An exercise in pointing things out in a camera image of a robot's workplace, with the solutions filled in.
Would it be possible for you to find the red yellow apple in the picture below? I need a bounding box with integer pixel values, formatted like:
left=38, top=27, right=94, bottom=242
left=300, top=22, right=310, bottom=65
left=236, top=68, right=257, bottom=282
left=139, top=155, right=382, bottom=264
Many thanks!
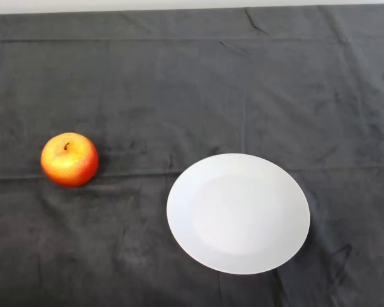
left=40, top=132, right=100, bottom=188

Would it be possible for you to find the white round plate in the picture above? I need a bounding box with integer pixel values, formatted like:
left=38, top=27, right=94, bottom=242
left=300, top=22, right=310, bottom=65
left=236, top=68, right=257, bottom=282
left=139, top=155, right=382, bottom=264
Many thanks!
left=166, top=153, right=311, bottom=275

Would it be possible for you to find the black cloth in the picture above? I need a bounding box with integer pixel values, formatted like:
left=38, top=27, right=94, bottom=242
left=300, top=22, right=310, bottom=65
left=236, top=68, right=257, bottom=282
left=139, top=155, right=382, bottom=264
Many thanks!
left=0, top=4, right=384, bottom=307

